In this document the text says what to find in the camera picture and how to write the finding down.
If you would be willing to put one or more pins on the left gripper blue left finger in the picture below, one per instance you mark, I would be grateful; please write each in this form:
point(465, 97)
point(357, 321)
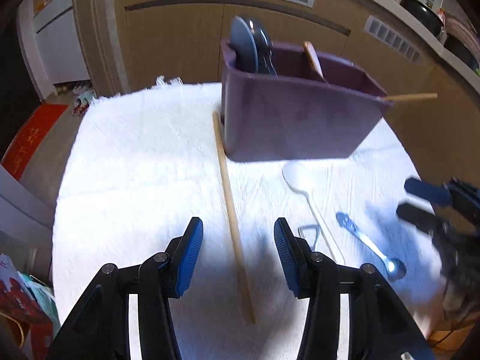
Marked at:
point(186, 256)

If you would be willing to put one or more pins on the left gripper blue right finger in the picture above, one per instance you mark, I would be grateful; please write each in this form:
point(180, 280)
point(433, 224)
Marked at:
point(293, 252)

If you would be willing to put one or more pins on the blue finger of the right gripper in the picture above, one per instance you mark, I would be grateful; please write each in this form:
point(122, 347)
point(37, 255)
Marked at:
point(436, 195)
point(423, 220)

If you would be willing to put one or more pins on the metal spoon smiley handle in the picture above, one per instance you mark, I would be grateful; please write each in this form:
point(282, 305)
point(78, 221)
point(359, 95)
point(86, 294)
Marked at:
point(395, 268)

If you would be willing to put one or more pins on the wooden chopstick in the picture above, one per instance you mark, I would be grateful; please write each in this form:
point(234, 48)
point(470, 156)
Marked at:
point(247, 304)

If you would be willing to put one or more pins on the white plastic ladle spoon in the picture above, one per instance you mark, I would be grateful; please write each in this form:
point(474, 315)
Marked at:
point(298, 181)

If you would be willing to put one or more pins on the black spatula wooden handle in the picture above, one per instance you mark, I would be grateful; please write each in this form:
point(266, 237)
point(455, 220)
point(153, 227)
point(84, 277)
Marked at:
point(410, 97)

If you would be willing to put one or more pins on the brown wooden spoon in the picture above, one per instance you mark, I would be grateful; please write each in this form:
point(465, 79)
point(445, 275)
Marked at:
point(312, 57)

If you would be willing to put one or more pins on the black plastic spoon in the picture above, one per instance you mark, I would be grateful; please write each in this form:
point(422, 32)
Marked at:
point(263, 47)

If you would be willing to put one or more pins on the blue grey plastic spoon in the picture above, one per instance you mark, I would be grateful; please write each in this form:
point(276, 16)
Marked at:
point(243, 42)

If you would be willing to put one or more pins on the white textured table cloth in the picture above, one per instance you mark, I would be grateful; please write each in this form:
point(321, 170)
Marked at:
point(142, 165)

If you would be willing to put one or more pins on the dark purple utensil caddy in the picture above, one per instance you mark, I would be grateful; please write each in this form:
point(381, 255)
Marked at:
point(294, 114)

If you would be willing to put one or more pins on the teal plastic bag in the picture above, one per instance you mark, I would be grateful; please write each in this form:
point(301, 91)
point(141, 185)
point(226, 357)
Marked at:
point(45, 299)

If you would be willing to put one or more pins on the pink striped bowl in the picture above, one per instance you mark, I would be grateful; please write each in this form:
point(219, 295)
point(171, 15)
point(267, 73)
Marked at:
point(461, 32)

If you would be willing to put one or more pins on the black cooking pot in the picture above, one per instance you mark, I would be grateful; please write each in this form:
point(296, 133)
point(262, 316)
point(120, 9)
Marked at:
point(424, 15)

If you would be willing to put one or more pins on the pair of slippers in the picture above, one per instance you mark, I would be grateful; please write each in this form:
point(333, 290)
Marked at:
point(82, 102)

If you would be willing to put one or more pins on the red yellow gift bag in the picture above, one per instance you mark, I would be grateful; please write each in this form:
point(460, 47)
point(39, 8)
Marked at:
point(25, 321)

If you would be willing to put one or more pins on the red door mat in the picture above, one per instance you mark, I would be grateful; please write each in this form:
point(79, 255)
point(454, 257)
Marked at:
point(29, 137)

